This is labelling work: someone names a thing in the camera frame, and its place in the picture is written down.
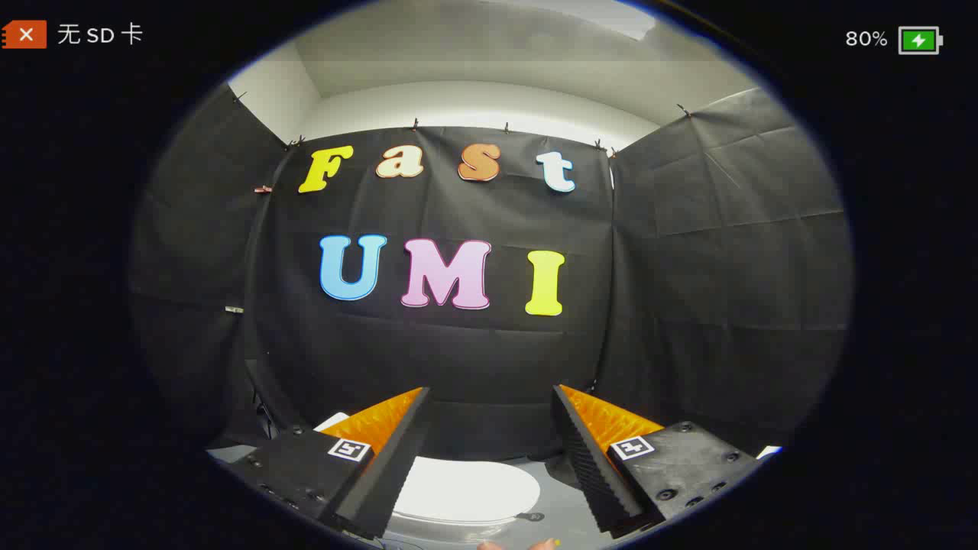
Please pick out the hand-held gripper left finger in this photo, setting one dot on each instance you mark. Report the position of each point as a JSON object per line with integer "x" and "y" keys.
{"x": 386, "y": 473}

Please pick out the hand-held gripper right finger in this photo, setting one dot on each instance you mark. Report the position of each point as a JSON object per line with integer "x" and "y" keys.
{"x": 596, "y": 473}

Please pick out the white toilet bowl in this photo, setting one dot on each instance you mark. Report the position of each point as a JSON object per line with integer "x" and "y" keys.
{"x": 458, "y": 529}

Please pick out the black backdrop cloth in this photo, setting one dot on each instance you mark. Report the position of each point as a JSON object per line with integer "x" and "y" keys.
{"x": 458, "y": 351}

